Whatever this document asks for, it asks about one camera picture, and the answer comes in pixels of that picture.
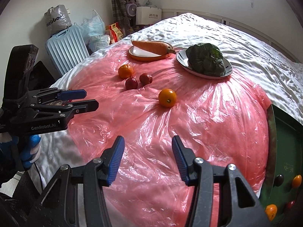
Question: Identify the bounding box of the blue gloved hand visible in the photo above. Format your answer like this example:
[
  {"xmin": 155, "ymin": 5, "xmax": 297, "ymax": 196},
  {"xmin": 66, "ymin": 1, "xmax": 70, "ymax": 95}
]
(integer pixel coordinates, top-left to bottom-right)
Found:
[{"xmin": 1, "ymin": 132, "xmax": 41, "ymax": 172}]

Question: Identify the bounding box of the green tray with fruit print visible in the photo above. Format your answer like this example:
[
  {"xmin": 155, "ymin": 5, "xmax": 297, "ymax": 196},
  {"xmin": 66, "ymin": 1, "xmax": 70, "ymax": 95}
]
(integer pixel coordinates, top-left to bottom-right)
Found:
[{"xmin": 259, "ymin": 105, "xmax": 302, "ymax": 226}]

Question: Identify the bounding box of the light blue suitcase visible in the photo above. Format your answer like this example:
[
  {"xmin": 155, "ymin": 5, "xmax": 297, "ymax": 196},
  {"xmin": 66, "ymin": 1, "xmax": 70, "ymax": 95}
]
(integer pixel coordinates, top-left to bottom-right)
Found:
[{"xmin": 45, "ymin": 24, "xmax": 89, "ymax": 76}]

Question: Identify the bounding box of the dark red plum left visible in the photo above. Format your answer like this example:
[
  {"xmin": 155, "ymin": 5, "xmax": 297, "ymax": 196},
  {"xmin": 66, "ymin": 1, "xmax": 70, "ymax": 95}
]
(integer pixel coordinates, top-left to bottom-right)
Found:
[{"xmin": 125, "ymin": 77, "xmax": 138, "ymax": 90}]

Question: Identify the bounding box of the dark red plum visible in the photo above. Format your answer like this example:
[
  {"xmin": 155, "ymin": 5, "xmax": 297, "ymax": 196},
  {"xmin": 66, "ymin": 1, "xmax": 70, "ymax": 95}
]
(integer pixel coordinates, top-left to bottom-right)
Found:
[
  {"xmin": 139, "ymin": 73, "xmax": 153, "ymax": 86},
  {"xmin": 125, "ymin": 77, "xmax": 138, "ymax": 90}
]

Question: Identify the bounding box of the orange fruit far left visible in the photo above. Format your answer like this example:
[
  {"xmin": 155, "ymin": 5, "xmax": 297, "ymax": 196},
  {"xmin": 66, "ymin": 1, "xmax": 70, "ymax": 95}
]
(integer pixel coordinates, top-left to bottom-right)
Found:
[{"xmin": 118, "ymin": 64, "xmax": 134, "ymax": 79}]

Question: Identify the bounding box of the orange fruit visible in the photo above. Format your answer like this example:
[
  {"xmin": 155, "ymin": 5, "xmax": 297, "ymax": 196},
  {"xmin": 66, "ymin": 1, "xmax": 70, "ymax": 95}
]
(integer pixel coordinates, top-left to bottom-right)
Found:
[
  {"xmin": 118, "ymin": 64, "xmax": 134, "ymax": 79},
  {"xmin": 158, "ymin": 89, "xmax": 177, "ymax": 108}
]

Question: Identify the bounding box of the grey printed plastic bag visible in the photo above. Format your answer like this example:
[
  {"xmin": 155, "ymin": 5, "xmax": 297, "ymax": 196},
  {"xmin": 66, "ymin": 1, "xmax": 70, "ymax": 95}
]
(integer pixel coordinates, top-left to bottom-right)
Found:
[{"xmin": 44, "ymin": 5, "xmax": 72, "ymax": 37}]

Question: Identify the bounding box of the dark red plum right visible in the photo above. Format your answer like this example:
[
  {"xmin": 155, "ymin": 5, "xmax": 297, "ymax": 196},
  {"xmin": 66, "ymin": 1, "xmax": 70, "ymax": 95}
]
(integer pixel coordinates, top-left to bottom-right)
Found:
[{"xmin": 139, "ymin": 73, "xmax": 153, "ymax": 86}]

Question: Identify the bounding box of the clear blue plastic bag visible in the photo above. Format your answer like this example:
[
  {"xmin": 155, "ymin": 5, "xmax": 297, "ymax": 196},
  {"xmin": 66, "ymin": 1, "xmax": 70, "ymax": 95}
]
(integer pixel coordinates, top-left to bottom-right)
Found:
[{"xmin": 81, "ymin": 10, "xmax": 105, "ymax": 44}]

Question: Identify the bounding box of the pink plastic sheet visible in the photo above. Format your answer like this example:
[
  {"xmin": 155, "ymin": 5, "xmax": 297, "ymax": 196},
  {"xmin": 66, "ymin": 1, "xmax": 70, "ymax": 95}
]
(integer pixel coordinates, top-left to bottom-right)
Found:
[{"xmin": 68, "ymin": 44, "xmax": 271, "ymax": 226}]

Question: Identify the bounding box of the red snack bag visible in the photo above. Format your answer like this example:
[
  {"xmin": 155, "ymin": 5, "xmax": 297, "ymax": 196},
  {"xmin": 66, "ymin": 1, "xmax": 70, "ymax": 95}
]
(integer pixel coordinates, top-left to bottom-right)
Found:
[{"xmin": 105, "ymin": 22, "xmax": 124, "ymax": 44}]

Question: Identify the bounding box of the orange rimmed plate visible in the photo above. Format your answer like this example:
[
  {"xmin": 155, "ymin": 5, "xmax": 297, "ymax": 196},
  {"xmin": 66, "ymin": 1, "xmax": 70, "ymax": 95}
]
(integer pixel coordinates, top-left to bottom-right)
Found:
[{"xmin": 128, "ymin": 43, "xmax": 173, "ymax": 62}]

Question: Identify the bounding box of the orange fruit near centre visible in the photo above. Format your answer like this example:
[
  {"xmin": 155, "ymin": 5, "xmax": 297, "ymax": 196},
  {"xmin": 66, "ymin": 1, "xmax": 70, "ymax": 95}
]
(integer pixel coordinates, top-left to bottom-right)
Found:
[{"xmin": 158, "ymin": 89, "xmax": 177, "ymax": 108}]

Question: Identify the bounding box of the plaid hanging cloth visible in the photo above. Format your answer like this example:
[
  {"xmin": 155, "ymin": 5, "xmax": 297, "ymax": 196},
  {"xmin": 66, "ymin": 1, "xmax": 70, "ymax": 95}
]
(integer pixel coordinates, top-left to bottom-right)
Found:
[{"xmin": 111, "ymin": 0, "xmax": 133, "ymax": 36}]

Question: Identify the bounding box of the orange carrot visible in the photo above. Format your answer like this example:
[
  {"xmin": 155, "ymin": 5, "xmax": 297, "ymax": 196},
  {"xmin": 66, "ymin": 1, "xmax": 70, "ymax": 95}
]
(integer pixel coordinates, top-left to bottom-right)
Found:
[{"xmin": 131, "ymin": 40, "xmax": 176, "ymax": 55}]

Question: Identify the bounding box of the purple small fan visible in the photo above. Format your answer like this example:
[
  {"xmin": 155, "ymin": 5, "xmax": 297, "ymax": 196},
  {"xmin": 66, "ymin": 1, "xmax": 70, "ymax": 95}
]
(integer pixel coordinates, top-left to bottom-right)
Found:
[{"xmin": 125, "ymin": 3, "xmax": 137, "ymax": 17}]

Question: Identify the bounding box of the white cardboard box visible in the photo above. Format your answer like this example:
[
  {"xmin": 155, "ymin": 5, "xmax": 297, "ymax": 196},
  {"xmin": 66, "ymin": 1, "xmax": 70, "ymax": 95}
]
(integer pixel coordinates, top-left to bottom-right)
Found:
[{"xmin": 136, "ymin": 7, "xmax": 162, "ymax": 25}]

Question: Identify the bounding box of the white black-rimmed plate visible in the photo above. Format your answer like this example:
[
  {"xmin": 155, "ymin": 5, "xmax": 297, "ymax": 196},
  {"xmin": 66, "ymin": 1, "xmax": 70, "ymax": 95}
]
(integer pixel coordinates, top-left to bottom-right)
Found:
[{"xmin": 176, "ymin": 49, "xmax": 233, "ymax": 79}]

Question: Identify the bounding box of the green leafy vegetable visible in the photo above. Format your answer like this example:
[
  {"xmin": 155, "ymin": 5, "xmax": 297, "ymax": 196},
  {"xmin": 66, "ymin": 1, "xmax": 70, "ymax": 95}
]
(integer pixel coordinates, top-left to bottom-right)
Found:
[{"xmin": 185, "ymin": 43, "xmax": 226, "ymax": 77}]

